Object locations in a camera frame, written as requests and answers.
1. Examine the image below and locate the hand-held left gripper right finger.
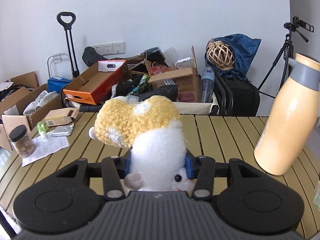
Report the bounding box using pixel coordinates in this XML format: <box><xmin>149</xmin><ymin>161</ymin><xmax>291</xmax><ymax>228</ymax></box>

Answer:
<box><xmin>186</xmin><ymin>151</ymin><xmax>263</xmax><ymax>201</ymax></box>

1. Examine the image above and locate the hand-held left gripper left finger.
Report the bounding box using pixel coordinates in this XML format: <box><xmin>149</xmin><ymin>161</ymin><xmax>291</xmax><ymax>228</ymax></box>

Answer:
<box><xmin>56</xmin><ymin>152</ymin><xmax>132</xmax><ymax>201</ymax></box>

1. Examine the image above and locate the yellow and white plush toy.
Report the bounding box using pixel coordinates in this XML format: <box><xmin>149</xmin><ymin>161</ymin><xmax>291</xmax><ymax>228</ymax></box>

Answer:
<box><xmin>88</xmin><ymin>95</ymin><xmax>196</xmax><ymax>193</ymax></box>

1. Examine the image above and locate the yellow thermos jug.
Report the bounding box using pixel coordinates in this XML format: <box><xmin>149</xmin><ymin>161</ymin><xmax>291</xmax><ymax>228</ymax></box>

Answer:
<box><xmin>254</xmin><ymin>53</ymin><xmax>320</xmax><ymax>176</ymax></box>

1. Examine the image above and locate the tan folding table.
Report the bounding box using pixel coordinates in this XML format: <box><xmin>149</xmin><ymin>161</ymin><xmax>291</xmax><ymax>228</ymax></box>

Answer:
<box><xmin>0</xmin><ymin>112</ymin><xmax>320</xmax><ymax>207</ymax></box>

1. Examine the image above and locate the white canvas wagon liner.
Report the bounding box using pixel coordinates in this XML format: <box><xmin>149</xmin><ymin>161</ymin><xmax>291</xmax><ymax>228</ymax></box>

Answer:
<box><xmin>172</xmin><ymin>90</ymin><xmax>221</xmax><ymax>117</ymax></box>

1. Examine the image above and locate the foil blister pack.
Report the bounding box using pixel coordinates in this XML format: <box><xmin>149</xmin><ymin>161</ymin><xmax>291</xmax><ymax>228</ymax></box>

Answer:
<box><xmin>51</xmin><ymin>124</ymin><xmax>74</xmax><ymax>137</ymax></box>

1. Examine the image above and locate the black pouch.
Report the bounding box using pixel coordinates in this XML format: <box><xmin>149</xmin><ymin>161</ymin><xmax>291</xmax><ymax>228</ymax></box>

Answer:
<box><xmin>150</xmin><ymin>84</ymin><xmax>179</xmax><ymax>103</ymax></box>

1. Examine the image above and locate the white paper sheet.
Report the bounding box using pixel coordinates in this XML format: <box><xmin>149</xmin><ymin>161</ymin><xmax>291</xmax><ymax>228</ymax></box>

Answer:
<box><xmin>21</xmin><ymin>134</ymin><xmax>70</xmax><ymax>167</ymax></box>

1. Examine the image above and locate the brown cardboard box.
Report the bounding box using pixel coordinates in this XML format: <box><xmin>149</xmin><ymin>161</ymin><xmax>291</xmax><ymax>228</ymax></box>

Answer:
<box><xmin>147</xmin><ymin>46</ymin><xmax>201</xmax><ymax>103</ymax></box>

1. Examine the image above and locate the orange cardboard box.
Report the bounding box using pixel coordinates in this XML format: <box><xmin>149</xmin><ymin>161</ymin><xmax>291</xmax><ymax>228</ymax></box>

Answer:
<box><xmin>62</xmin><ymin>60</ymin><xmax>128</xmax><ymax>105</ymax></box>

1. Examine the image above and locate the blue grey water bottle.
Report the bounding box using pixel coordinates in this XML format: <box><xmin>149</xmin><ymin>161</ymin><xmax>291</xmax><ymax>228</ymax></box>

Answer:
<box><xmin>200</xmin><ymin>67</ymin><xmax>215</xmax><ymax>103</ymax></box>

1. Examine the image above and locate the small tan cardboard box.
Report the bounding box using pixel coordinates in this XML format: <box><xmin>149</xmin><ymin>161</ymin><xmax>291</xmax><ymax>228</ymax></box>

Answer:
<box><xmin>44</xmin><ymin>107</ymin><xmax>80</xmax><ymax>127</ymax></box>

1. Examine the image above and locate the black backpack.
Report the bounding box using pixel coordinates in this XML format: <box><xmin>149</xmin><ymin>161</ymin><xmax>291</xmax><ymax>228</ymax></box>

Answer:
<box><xmin>217</xmin><ymin>74</ymin><xmax>261</xmax><ymax>117</ymax></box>

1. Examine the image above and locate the white box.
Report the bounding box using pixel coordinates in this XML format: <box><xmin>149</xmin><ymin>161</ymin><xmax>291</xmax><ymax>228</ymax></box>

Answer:
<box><xmin>97</xmin><ymin>60</ymin><xmax>127</xmax><ymax>72</ymax></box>

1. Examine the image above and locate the glass jar with black lid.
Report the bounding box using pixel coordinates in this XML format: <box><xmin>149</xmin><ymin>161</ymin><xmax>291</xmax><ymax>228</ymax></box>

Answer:
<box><xmin>9</xmin><ymin>125</ymin><xmax>35</xmax><ymax>158</ymax></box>

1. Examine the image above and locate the blue storage box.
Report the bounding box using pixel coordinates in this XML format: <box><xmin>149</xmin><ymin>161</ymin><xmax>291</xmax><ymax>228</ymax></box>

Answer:
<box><xmin>47</xmin><ymin>76</ymin><xmax>73</xmax><ymax>93</ymax></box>

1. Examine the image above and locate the black bag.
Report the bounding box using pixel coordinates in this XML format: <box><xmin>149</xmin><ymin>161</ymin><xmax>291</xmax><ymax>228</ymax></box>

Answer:
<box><xmin>82</xmin><ymin>46</ymin><xmax>109</xmax><ymax>67</ymax></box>

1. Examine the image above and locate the wicker ball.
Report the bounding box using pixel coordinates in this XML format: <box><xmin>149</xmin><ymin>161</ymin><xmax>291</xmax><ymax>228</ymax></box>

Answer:
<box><xmin>206</xmin><ymin>40</ymin><xmax>235</xmax><ymax>70</ymax></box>

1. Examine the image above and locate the black cylinder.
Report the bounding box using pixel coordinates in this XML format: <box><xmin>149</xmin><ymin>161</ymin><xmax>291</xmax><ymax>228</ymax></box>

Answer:
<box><xmin>144</xmin><ymin>46</ymin><xmax>167</xmax><ymax>61</ymax></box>

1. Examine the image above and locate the blue fabric bag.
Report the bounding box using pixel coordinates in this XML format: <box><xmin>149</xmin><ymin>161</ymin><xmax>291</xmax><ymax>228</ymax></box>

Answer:
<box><xmin>204</xmin><ymin>34</ymin><xmax>262</xmax><ymax>81</ymax></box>

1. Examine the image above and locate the black tripod with phone holder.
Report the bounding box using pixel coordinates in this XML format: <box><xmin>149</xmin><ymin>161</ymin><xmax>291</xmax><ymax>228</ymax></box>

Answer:
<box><xmin>257</xmin><ymin>16</ymin><xmax>314</xmax><ymax>99</ymax></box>

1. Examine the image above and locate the wall outlet panel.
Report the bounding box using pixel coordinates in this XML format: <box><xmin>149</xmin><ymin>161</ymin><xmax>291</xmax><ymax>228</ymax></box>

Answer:
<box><xmin>92</xmin><ymin>42</ymin><xmax>125</xmax><ymax>55</ymax></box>

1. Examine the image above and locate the black cart handle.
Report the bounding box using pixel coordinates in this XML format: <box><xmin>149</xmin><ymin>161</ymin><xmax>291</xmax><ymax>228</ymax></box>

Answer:
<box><xmin>57</xmin><ymin>12</ymin><xmax>80</xmax><ymax>79</ymax></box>

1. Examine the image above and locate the white metal stool frame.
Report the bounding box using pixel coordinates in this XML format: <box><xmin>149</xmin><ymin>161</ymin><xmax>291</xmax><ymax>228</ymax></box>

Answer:
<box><xmin>47</xmin><ymin>53</ymin><xmax>76</xmax><ymax>80</ymax></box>

